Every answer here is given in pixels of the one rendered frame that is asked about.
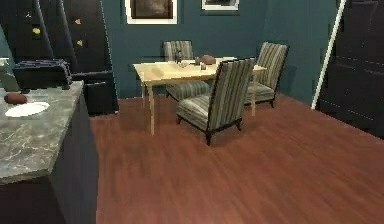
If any brown bread loaf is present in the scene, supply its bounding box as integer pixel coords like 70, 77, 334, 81
198, 54, 217, 66

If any white plate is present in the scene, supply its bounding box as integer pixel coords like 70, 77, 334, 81
4, 101, 51, 118

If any brown potato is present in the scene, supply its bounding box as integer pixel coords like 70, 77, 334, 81
3, 92, 28, 106

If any white framed dark picture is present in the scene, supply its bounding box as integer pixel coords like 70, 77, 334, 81
124, 0, 179, 25

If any dark room door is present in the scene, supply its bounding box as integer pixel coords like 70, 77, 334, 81
311, 0, 384, 138

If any black bin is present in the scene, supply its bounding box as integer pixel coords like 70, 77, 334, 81
83, 79, 120, 116

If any grey marble kitchen counter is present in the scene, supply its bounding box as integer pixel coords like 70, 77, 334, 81
0, 80, 100, 224

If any striped upholstered chair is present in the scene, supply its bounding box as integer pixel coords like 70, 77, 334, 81
162, 40, 212, 102
244, 41, 290, 109
175, 57, 256, 147

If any black fridge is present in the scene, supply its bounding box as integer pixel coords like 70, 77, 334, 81
0, 0, 120, 116

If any black toaster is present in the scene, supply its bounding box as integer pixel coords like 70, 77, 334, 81
12, 58, 73, 91

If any white framed small picture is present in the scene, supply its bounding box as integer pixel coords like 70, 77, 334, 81
201, 0, 240, 11

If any pale wooden dining table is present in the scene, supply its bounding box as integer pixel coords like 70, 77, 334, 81
132, 56, 268, 137

